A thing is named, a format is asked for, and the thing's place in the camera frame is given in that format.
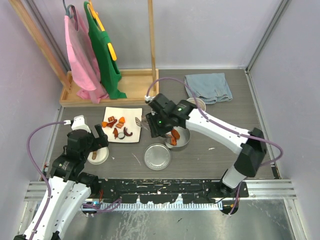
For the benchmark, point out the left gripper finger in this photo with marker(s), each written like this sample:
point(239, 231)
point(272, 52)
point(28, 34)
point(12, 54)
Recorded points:
point(99, 130)
point(103, 142)

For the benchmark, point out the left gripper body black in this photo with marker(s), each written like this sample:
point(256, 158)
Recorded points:
point(93, 144)

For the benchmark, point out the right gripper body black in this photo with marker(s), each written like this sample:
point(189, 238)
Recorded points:
point(158, 123)

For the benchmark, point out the metal tongs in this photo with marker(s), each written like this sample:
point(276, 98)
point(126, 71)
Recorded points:
point(143, 123)

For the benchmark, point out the orange fried chicken piece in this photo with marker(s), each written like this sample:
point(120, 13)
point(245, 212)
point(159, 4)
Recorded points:
point(173, 141)

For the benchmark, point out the round metal tin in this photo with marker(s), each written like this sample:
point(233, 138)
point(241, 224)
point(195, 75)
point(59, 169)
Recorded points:
point(182, 142)

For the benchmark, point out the white cylindrical container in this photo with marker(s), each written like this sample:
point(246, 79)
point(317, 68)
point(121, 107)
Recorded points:
point(200, 102)

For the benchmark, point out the blue cloth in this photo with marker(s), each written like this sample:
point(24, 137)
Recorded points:
point(211, 88)

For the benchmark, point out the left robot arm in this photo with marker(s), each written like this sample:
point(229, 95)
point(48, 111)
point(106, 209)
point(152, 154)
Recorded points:
point(68, 186)

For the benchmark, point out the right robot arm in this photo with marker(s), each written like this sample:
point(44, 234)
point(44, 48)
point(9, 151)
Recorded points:
point(248, 145)

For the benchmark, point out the small orange carrot piece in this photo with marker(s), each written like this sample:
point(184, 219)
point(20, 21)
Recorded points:
point(104, 124)

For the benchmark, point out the striped bacon roll piece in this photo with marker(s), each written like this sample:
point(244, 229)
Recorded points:
point(112, 120)

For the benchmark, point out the brown dried meat strip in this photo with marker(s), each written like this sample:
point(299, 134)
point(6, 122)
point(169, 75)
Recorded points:
point(115, 133)

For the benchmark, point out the brown fried piece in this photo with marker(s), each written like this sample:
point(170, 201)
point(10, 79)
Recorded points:
point(175, 134)

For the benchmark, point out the white rice roll piece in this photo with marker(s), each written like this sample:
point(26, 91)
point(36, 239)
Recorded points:
point(121, 135)

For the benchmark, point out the white square plate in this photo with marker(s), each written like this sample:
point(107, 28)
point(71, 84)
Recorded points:
point(129, 114)

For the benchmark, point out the orange striped sushi piece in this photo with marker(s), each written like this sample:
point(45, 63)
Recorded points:
point(119, 125)

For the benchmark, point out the purple octopus tentacle toy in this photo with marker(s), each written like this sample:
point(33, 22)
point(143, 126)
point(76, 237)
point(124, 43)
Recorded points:
point(126, 132)

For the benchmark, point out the orange triangular food piece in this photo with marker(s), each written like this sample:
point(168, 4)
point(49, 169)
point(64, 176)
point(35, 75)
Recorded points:
point(122, 120)

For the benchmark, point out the round metal tin lid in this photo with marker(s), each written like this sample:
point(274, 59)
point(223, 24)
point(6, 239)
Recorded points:
point(157, 157)

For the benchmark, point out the wooden clothes rack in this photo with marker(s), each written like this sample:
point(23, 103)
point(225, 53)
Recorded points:
point(134, 82)

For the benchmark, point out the green apron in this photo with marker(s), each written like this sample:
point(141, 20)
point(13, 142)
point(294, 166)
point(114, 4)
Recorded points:
point(110, 74)

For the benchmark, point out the pink apron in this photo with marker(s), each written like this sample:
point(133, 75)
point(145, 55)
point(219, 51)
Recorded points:
point(82, 60)

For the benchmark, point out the yellow hanger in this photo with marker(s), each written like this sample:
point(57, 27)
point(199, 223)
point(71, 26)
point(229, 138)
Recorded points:
point(101, 27)

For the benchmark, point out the grey hanger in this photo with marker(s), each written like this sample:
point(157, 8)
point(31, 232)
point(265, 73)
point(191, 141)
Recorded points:
point(71, 12)

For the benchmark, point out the white lid brown handle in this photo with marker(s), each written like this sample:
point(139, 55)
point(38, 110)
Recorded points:
point(99, 156)

